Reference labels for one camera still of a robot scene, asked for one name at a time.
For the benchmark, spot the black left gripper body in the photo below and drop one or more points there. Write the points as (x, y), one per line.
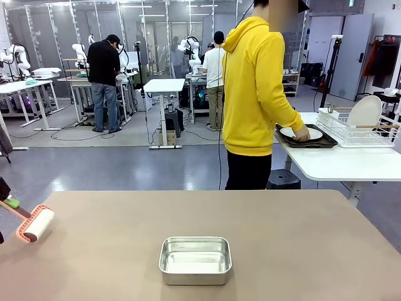
(3, 189)

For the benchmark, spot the white round dinner plate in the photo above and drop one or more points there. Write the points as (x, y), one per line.
(314, 134)

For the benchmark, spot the dark brown plastic tray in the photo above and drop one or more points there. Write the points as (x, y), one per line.
(326, 142)

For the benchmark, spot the person's right forearm yellow sleeve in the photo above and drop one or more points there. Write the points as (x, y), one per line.
(289, 116)

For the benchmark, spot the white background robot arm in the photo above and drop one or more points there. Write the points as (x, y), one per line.
(18, 53)
(78, 50)
(192, 47)

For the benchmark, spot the person's right hand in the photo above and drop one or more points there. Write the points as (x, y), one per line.
(303, 134)

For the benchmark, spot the long white desk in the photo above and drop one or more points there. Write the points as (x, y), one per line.
(22, 86)

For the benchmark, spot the green cloth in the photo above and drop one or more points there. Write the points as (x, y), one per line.
(31, 82)

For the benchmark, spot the flat white box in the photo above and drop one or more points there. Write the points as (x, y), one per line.
(47, 72)

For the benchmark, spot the white desk with wooden shelf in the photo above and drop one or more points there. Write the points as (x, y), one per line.
(75, 80)

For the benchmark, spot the man in black shirt jeans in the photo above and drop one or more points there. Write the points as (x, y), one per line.
(103, 66)

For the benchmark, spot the cardboard box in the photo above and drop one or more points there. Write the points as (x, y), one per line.
(167, 138)

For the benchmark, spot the black storage bin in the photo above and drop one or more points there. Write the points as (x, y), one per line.
(173, 122)

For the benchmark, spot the small white standing desk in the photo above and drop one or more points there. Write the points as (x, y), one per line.
(164, 84)

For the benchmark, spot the rectangular metal container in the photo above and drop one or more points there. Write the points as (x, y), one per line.
(194, 263)

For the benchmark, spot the computer with coloured lights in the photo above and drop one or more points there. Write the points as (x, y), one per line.
(201, 97)

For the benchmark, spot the distant person in dark clothes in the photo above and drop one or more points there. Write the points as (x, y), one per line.
(177, 59)

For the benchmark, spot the person in white t-shirt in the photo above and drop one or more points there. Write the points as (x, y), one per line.
(213, 69)

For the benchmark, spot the person in yellow hoodie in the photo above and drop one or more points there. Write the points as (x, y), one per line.
(250, 94)

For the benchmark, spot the dark grey plastic stool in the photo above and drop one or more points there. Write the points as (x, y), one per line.
(283, 180)

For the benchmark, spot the shelf with small items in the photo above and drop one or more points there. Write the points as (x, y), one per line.
(291, 78)

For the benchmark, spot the black equipment cases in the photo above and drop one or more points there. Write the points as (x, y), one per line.
(311, 75)

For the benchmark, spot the white side table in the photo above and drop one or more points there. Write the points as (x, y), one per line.
(344, 163)

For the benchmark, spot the black tripod with white head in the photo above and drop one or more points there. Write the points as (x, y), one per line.
(334, 62)

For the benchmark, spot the large white plate in rack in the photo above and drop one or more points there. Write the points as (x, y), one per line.
(365, 113)

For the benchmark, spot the grey door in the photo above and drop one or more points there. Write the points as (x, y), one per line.
(351, 62)

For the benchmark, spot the orange hanging jacket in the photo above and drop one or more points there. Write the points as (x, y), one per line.
(371, 59)

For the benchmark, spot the black hanging garment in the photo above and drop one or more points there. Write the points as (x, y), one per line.
(387, 66)

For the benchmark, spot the black camera tripod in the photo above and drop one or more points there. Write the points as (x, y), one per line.
(140, 69)

